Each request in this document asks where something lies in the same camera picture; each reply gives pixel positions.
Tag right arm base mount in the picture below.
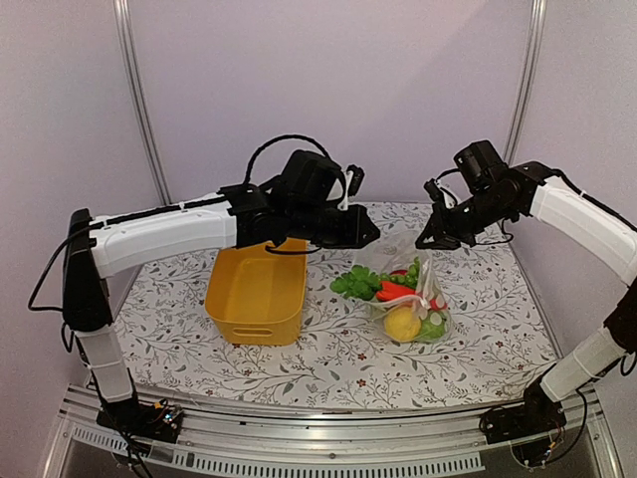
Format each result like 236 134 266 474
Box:
479 380 566 468

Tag left aluminium frame post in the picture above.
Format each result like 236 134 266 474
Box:
112 0 172 205

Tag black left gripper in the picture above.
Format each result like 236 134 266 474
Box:
288 203 381 251

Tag aluminium front rail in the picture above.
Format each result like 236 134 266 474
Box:
41 385 624 477

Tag clear polka dot zip bag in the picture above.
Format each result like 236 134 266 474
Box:
354 231 454 345

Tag aluminium frame post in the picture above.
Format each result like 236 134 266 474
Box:
112 0 172 205
504 0 547 165

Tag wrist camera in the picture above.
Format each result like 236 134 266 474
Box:
424 178 459 209
338 164 364 211

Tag right aluminium frame post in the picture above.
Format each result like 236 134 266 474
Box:
504 0 547 165

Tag green toy grapes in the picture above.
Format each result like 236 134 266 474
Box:
380 257 421 290

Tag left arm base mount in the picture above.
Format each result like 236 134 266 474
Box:
97 388 184 444

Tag yellow toy apple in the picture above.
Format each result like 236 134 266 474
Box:
383 307 421 343

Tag green toy leafy vegetable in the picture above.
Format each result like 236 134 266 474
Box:
329 265 381 301

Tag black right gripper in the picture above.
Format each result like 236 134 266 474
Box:
416 187 515 250

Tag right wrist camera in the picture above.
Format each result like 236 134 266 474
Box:
424 178 459 209

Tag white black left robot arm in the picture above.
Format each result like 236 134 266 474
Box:
62 150 380 432

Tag yellow plastic basket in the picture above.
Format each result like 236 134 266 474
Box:
204 239 308 347

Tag orange toy carrot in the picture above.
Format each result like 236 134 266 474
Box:
375 282 448 312

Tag floral white table mat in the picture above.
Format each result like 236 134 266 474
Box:
114 227 555 409

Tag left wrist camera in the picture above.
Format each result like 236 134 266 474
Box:
338 164 364 211

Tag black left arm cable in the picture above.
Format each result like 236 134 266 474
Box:
243 133 332 188

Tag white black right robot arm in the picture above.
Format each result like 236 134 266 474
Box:
416 140 636 434

